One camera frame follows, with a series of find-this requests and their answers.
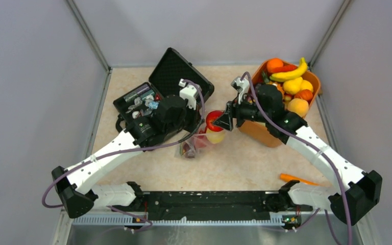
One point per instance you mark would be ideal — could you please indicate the yellow toy pear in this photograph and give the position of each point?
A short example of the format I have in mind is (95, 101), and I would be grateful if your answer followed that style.
(292, 86)

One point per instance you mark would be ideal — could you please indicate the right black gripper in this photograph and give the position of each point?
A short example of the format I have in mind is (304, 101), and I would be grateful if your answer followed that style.
(225, 120)

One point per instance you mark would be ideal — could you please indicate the clear zip top bag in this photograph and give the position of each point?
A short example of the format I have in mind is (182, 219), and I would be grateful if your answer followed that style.
(200, 141)

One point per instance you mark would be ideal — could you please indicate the red toy apple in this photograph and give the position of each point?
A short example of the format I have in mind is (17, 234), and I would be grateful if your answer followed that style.
(211, 118)

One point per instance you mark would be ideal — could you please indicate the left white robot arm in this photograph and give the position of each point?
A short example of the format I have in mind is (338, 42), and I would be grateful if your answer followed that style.
(77, 185)

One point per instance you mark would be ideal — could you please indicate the yellow toy banana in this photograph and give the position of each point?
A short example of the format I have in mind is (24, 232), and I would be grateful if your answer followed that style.
(285, 76)

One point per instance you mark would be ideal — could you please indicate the red orange toy persimmon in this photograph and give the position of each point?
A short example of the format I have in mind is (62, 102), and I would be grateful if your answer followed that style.
(304, 94)

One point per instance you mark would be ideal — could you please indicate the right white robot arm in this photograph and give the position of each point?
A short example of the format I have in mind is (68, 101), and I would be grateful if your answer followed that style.
(354, 193)

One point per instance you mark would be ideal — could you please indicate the black poker chip case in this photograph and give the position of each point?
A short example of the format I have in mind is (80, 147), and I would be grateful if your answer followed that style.
(173, 75)

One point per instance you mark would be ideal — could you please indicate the toy peach orange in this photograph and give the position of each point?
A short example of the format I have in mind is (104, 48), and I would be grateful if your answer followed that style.
(298, 106)

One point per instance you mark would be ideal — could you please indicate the small orange toy carrot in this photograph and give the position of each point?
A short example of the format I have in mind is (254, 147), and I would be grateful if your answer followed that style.
(285, 68)

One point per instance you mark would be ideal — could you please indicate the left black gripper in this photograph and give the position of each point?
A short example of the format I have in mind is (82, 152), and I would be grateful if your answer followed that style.
(195, 118)

